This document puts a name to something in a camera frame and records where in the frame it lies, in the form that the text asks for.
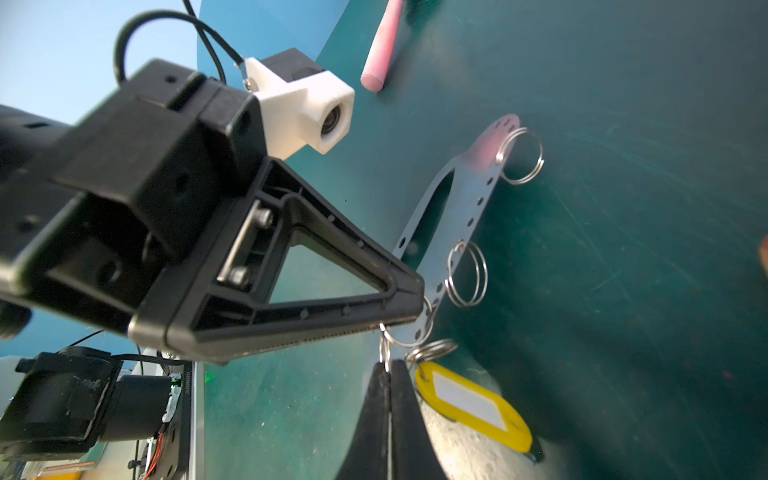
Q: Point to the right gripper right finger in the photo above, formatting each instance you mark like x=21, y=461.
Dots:
x=413, y=456

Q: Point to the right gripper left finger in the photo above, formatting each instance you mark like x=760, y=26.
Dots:
x=368, y=454

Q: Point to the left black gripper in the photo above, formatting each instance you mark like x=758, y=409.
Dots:
x=91, y=213

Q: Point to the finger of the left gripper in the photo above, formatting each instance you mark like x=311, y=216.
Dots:
x=274, y=268

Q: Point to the yellow key with keyring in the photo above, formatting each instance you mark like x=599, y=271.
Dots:
x=465, y=402

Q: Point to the purple pink toy spatula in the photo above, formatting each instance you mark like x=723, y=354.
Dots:
x=380, y=54

